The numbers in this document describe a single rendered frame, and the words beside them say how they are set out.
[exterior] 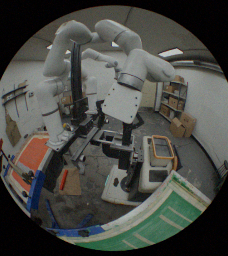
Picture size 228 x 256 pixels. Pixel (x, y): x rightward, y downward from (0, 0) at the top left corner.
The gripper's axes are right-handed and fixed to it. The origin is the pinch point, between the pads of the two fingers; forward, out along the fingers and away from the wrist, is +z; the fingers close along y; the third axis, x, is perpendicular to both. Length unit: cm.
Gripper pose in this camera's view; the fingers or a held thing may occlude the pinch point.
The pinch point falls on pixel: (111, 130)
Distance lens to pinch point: 28.9
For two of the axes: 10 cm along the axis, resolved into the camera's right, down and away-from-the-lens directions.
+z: -3.3, 8.4, 4.3
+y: 9.0, 4.2, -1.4
